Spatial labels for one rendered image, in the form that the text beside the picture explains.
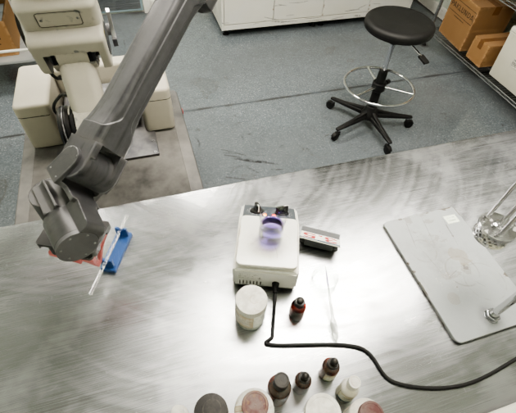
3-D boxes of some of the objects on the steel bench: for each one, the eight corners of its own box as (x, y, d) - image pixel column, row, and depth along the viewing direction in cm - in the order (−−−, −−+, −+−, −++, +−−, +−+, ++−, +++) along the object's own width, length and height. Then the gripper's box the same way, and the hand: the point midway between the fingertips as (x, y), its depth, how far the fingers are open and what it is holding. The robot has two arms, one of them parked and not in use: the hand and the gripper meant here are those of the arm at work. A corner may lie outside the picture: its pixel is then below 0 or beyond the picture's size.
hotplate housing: (242, 211, 91) (242, 189, 85) (295, 215, 91) (300, 193, 85) (231, 296, 77) (230, 277, 71) (294, 301, 77) (300, 283, 71)
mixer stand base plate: (381, 224, 90) (382, 222, 90) (451, 208, 95) (453, 205, 94) (455, 346, 73) (458, 343, 72) (537, 319, 77) (540, 316, 76)
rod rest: (118, 232, 86) (115, 223, 83) (133, 234, 85) (129, 225, 83) (100, 270, 79) (95, 262, 77) (115, 273, 79) (111, 265, 76)
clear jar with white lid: (248, 297, 77) (250, 278, 71) (271, 315, 75) (274, 297, 69) (228, 318, 74) (228, 300, 68) (251, 338, 72) (253, 321, 66)
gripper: (101, 200, 61) (124, 251, 73) (41, 191, 61) (73, 242, 73) (83, 234, 56) (110, 283, 69) (18, 224, 57) (56, 274, 69)
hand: (89, 260), depth 70 cm, fingers open, 3 cm apart
